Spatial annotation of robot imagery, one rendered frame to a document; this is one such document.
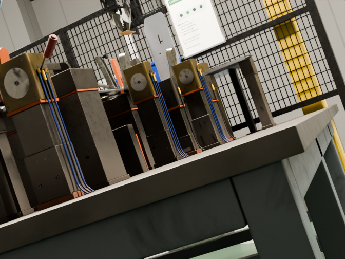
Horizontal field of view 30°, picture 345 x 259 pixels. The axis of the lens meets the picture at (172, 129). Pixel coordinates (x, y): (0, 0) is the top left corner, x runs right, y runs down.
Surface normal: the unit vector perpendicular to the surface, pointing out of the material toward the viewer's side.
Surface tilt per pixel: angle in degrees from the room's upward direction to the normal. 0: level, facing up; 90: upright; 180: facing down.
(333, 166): 90
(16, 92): 90
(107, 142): 90
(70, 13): 90
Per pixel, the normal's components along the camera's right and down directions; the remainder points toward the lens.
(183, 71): -0.40, 0.10
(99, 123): 0.86, -0.32
